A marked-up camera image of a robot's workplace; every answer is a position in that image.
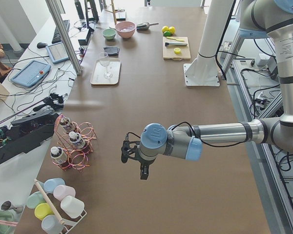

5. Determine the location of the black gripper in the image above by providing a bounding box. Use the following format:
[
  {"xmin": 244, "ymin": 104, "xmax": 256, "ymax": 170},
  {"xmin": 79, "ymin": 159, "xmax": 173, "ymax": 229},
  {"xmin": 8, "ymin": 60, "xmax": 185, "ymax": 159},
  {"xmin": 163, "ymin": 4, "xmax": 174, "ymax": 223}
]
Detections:
[{"xmin": 121, "ymin": 133, "xmax": 151, "ymax": 180}]

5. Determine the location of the copper wire bottle basket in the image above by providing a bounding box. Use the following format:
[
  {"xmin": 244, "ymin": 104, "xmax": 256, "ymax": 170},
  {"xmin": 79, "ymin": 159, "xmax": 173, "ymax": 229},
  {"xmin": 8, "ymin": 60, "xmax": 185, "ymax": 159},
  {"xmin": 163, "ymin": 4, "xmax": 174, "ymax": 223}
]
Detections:
[{"xmin": 50, "ymin": 114, "xmax": 97, "ymax": 172}]

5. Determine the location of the tea bottle white cap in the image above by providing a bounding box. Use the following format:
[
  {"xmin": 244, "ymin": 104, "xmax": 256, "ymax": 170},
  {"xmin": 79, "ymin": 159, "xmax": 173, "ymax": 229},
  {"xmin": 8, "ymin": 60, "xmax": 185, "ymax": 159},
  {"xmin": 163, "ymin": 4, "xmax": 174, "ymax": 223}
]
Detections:
[{"xmin": 50, "ymin": 146, "xmax": 69, "ymax": 170}]

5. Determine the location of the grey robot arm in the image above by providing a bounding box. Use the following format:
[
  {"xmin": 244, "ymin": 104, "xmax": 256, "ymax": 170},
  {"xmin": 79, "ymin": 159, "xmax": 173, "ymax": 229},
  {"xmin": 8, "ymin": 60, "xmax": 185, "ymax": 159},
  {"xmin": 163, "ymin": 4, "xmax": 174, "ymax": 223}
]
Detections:
[{"xmin": 121, "ymin": 0, "xmax": 293, "ymax": 179}]

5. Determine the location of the white cup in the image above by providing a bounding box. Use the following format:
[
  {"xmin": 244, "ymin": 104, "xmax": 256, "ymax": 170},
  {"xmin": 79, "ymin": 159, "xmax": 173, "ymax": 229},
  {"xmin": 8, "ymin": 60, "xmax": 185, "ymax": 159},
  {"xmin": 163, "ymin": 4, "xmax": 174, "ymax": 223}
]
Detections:
[{"xmin": 60, "ymin": 195, "xmax": 85, "ymax": 218}]

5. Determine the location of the pink cup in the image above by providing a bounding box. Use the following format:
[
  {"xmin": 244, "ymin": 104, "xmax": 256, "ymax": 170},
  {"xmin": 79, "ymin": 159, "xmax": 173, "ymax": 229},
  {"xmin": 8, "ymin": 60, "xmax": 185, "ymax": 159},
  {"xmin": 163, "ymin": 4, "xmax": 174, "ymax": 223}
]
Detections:
[{"xmin": 53, "ymin": 185, "xmax": 76, "ymax": 201}]

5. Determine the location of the white cup rack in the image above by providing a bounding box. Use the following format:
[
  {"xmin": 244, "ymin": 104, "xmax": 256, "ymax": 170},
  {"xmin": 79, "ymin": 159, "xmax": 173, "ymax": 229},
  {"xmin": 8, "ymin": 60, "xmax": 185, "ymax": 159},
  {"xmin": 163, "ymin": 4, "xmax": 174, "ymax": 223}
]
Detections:
[{"xmin": 34, "ymin": 179, "xmax": 87, "ymax": 234}]

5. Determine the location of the cream rabbit tray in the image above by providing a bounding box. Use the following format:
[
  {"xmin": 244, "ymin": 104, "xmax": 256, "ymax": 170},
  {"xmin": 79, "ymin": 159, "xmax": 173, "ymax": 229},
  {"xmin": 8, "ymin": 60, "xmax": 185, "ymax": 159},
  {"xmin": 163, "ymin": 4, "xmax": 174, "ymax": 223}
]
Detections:
[{"xmin": 90, "ymin": 58, "xmax": 121, "ymax": 85}]

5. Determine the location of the grey blue cup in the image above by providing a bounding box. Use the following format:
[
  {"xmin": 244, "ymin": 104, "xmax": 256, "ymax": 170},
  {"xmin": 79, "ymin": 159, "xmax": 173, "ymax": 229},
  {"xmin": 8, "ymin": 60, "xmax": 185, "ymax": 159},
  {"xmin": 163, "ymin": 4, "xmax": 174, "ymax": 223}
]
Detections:
[{"xmin": 41, "ymin": 214, "xmax": 64, "ymax": 234}]

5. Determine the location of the yellow cup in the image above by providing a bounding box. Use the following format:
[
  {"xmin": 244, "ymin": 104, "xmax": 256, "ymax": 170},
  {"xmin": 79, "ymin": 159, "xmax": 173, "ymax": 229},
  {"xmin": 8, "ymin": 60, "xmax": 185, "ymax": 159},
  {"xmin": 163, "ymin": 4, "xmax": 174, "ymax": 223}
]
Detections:
[{"xmin": 34, "ymin": 202, "xmax": 54, "ymax": 221}]

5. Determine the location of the green cup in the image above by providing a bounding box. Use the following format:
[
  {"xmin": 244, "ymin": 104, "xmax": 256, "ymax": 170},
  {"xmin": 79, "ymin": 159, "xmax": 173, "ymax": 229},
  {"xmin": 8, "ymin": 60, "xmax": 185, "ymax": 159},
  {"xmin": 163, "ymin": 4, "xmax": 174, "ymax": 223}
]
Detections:
[{"xmin": 26, "ymin": 191, "xmax": 46, "ymax": 209}]

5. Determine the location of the clear wine glass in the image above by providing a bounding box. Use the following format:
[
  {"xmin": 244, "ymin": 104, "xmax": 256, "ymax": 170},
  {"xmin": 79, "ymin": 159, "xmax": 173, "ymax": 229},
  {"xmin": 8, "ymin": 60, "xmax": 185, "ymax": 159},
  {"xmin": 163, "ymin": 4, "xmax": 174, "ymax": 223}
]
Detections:
[{"xmin": 99, "ymin": 52, "xmax": 112, "ymax": 79}]

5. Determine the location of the wooden cutting board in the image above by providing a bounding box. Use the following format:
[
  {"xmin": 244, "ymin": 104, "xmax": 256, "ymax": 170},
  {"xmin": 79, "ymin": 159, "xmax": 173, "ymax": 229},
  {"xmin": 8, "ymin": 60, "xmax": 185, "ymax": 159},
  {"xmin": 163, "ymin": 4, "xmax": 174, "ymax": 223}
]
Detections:
[{"xmin": 163, "ymin": 37, "xmax": 191, "ymax": 60}]

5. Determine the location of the lemon half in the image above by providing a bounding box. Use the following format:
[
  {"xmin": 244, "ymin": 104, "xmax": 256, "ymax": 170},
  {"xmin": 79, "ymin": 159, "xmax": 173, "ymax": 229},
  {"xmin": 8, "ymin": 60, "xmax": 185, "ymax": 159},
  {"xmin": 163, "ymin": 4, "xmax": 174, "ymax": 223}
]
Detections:
[{"xmin": 174, "ymin": 47, "xmax": 181, "ymax": 54}]

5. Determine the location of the grey folded cloth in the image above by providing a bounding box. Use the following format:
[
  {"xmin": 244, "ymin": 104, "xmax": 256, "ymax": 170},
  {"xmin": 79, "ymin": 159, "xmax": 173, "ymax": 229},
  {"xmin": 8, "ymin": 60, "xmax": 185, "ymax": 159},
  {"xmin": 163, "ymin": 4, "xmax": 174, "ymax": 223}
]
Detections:
[{"xmin": 104, "ymin": 46, "xmax": 120, "ymax": 57}]

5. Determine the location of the yellow peeler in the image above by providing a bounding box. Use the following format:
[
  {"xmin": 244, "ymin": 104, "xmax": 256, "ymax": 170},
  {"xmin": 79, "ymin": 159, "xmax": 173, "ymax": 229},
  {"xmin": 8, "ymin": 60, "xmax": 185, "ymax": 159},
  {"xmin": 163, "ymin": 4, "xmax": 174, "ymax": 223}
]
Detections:
[{"xmin": 166, "ymin": 37, "xmax": 185, "ymax": 41}]

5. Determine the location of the green bowl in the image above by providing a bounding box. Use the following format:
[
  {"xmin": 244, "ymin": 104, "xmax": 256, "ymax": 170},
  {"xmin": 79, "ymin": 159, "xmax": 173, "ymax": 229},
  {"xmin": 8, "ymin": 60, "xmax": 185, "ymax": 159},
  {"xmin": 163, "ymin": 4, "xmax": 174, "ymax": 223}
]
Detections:
[{"xmin": 102, "ymin": 28, "xmax": 116, "ymax": 40}]

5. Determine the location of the pink ice bowl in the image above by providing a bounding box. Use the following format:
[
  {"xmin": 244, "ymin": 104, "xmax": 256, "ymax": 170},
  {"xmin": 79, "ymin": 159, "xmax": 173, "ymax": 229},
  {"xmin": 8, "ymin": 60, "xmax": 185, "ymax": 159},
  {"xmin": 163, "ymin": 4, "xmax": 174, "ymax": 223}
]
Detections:
[{"xmin": 115, "ymin": 21, "xmax": 136, "ymax": 39}]

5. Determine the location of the yellow lemon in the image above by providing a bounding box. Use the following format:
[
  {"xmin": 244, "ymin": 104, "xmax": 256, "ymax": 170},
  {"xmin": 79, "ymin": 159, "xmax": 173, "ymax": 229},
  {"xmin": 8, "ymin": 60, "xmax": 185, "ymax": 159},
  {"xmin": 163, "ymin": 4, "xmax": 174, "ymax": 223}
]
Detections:
[{"xmin": 162, "ymin": 25, "xmax": 169, "ymax": 33}]

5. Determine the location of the steel jigger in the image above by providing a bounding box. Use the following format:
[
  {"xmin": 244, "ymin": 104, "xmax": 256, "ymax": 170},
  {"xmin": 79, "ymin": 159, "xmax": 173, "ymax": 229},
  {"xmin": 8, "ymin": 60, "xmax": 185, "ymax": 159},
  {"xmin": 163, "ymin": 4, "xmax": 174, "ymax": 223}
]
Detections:
[{"xmin": 1, "ymin": 200, "xmax": 24, "ymax": 214}]

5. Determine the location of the metal ice scoop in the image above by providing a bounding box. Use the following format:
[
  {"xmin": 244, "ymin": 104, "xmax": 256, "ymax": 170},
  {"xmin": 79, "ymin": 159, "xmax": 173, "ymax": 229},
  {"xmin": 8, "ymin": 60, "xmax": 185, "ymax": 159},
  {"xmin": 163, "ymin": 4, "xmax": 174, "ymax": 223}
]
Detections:
[{"xmin": 136, "ymin": 22, "xmax": 159, "ymax": 31}]

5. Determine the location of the blue teach pendant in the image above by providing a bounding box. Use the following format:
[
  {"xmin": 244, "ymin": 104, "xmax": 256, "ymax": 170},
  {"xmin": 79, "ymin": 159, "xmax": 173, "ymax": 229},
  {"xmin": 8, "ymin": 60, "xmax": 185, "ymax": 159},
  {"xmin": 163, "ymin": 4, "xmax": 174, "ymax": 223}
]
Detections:
[
  {"xmin": 11, "ymin": 60, "xmax": 51, "ymax": 88},
  {"xmin": 46, "ymin": 42, "xmax": 69, "ymax": 64}
]

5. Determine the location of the black keyboard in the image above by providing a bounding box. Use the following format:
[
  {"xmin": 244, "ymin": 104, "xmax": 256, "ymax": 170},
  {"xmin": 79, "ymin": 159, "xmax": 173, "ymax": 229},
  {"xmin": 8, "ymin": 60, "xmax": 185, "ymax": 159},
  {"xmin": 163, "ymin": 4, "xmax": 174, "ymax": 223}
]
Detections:
[{"xmin": 51, "ymin": 19, "xmax": 71, "ymax": 44}]

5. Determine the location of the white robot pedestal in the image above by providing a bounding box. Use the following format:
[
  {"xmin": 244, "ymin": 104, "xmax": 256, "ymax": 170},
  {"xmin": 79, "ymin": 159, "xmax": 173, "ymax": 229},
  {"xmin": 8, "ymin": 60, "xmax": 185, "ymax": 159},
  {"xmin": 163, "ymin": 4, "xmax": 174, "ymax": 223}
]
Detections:
[{"xmin": 184, "ymin": 0, "xmax": 235, "ymax": 86}]

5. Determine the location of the aluminium frame post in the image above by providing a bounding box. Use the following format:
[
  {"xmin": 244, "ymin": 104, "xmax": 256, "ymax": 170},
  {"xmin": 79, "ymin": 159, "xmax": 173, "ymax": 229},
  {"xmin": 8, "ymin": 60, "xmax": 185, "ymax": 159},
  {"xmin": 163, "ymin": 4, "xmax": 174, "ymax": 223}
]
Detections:
[{"xmin": 45, "ymin": 0, "xmax": 82, "ymax": 75}]

